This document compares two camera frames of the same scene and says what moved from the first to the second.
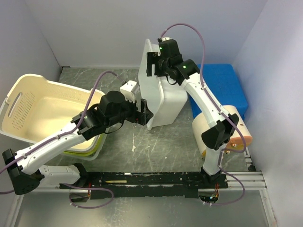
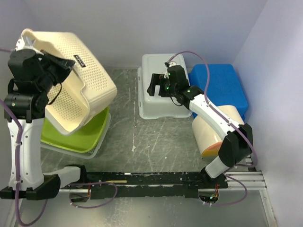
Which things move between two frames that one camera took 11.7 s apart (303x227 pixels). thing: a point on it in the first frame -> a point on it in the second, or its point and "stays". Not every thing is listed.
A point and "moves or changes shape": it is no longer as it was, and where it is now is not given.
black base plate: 106,184 stays
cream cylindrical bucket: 241,137 stays
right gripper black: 152,58 -> 156,80
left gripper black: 139,117 -> 65,66
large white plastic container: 166,99 moves or changes shape
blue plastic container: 223,81 stays
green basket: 83,154 -> 86,139
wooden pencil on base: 117,181 stays
